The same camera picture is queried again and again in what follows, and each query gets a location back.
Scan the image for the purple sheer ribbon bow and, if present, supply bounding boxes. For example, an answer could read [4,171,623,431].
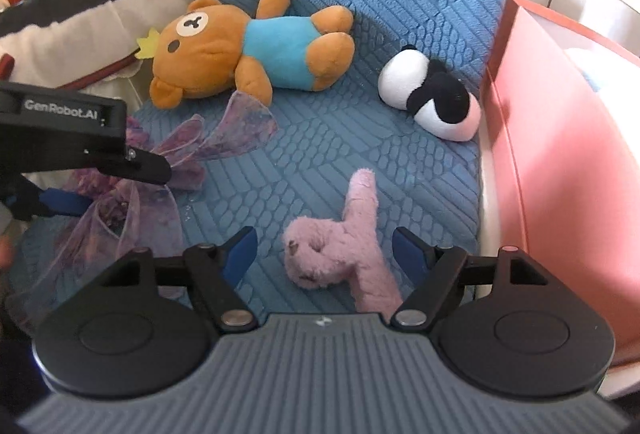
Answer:
[4,94,278,333]

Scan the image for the person's hand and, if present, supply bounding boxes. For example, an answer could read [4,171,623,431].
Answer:
[0,235,14,270]

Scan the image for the black white panda plush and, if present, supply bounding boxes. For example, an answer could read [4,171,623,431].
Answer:
[378,45,482,142]

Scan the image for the pink storage box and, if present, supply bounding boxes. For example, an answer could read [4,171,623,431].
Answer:
[482,0,639,366]

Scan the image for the blue textured chair cushion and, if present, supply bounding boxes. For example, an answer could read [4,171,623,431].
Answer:
[8,0,521,323]

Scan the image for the brown teddy bear blue shirt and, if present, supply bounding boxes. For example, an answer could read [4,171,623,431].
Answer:
[136,0,355,110]

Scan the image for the pink plush toy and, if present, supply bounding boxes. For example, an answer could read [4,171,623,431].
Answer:
[282,168,402,320]

